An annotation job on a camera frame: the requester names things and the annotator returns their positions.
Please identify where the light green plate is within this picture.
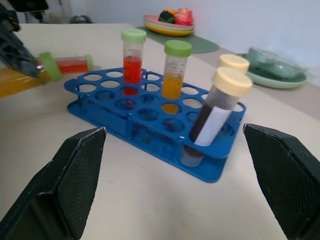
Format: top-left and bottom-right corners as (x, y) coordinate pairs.
(144, 23), (195, 31)

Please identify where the yellow plate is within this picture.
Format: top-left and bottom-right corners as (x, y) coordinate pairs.
(147, 26), (195, 38)

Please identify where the black and green toy ball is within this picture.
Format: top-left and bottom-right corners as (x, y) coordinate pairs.
(158, 9), (176, 24)

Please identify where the clear glass bowl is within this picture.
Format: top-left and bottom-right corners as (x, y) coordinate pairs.
(245, 46), (307, 81)

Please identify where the pale green plate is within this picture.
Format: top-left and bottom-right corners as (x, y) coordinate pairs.
(236, 53), (308, 89)

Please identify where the cream cap test tube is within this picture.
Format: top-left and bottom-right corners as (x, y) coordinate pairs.
(216, 54), (251, 75)

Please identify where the red toy fruit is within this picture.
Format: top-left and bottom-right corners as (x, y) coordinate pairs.
(174, 7), (195, 27)

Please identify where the dark tube cream cap white label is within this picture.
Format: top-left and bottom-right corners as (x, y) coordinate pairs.
(180, 66), (254, 168)

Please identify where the grey background object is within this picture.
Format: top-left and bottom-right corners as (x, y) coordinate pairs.
(69, 14), (94, 25)

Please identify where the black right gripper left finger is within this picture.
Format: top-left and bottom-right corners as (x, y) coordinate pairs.
(0, 126), (108, 240)

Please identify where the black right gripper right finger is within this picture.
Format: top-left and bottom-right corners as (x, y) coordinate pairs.
(242, 123), (320, 240)

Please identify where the yellow liquid tube green cap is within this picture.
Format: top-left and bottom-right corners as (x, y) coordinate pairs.
(0, 51), (63, 98)
(161, 39), (193, 115)

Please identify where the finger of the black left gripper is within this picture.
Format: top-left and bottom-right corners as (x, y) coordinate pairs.
(0, 31), (45, 78)

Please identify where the green oval placemat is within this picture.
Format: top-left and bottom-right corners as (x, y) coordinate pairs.
(136, 24), (220, 54)

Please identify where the pink plate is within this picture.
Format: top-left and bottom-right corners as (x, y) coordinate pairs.
(143, 14), (195, 28)

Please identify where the red liquid tube green cap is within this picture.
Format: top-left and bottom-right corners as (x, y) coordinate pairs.
(121, 28), (148, 97)
(55, 53), (95, 75)

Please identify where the blue test tube rack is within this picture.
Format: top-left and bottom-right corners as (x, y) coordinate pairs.
(63, 66), (247, 185)

